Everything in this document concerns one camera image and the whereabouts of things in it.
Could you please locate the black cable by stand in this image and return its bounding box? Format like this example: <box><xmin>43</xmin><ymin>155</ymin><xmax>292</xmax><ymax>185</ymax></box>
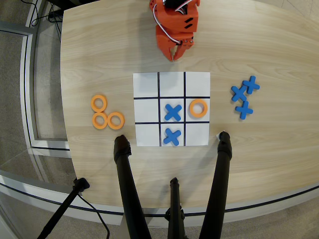
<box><xmin>76</xmin><ymin>193</ymin><xmax>111</xmax><ymax>239</ymax></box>

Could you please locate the thick black tripod leg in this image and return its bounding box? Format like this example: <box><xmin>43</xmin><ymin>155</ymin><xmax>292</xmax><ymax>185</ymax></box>
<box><xmin>198</xmin><ymin>131</ymin><xmax>233</xmax><ymax>239</ymax></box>
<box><xmin>113</xmin><ymin>134</ymin><xmax>152</xmax><ymax>239</ymax></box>

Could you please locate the grey metal floor frame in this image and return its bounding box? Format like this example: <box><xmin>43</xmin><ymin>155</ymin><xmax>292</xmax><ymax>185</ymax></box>
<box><xmin>0</xmin><ymin>20</ymin><xmax>73</xmax><ymax>159</ymax></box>

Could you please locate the black furniture base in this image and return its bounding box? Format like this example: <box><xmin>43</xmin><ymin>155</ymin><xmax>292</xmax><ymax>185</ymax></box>
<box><xmin>46</xmin><ymin>0</ymin><xmax>100</xmax><ymax>12</ymax></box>

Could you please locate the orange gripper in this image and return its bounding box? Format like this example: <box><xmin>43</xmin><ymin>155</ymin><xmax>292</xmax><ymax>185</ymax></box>
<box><xmin>155</xmin><ymin>4</ymin><xmax>200</xmax><ymax>62</ymax></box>

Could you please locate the white servo cable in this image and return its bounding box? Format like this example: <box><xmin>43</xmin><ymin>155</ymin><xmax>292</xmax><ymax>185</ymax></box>
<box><xmin>156</xmin><ymin>0</ymin><xmax>188</xmax><ymax>45</ymax></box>

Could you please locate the short black tripod leg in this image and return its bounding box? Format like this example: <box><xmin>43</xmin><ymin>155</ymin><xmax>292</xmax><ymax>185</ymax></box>
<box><xmin>164</xmin><ymin>177</ymin><xmax>186</xmax><ymax>239</ymax></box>

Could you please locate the orange ring piece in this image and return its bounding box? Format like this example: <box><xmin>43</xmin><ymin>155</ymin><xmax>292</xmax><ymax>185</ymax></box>
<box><xmin>92</xmin><ymin>112</ymin><xmax>109</xmax><ymax>129</ymax></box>
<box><xmin>90</xmin><ymin>95</ymin><xmax>109</xmax><ymax>113</ymax></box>
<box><xmin>107</xmin><ymin>112</ymin><xmax>126</xmax><ymax>130</ymax></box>
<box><xmin>189</xmin><ymin>99</ymin><xmax>208</xmax><ymax>119</ymax></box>

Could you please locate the white tic-tac-toe paper board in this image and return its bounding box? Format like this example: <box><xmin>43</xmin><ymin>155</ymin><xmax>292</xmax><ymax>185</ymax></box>
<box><xmin>133</xmin><ymin>71</ymin><xmax>211</xmax><ymax>147</ymax></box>

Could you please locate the black floor cable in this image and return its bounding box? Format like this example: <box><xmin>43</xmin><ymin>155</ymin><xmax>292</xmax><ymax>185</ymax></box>
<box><xmin>29</xmin><ymin>0</ymin><xmax>54</xmax><ymax>27</ymax></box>
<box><xmin>48</xmin><ymin>3</ymin><xmax>63</xmax><ymax>42</ymax></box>

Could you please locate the blue cross piece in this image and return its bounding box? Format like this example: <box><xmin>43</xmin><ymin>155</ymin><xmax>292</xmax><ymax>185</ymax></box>
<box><xmin>163</xmin><ymin>127</ymin><xmax>182</xmax><ymax>146</ymax></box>
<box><xmin>230</xmin><ymin>85</ymin><xmax>248</xmax><ymax>103</ymax></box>
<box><xmin>164</xmin><ymin>104</ymin><xmax>183</xmax><ymax>122</ymax></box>
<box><xmin>235</xmin><ymin>100</ymin><xmax>254</xmax><ymax>120</ymax></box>
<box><xmin>242</xmin><ymin>75</ymin><xmax>261</xmax><ymax>95</ymax></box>

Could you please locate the thin black stand leg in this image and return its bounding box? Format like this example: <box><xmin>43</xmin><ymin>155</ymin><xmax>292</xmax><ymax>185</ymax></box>
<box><xmin>36</xmin><ymin>177</ymin><xmax>91</xmax><ymax>239</ymax></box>

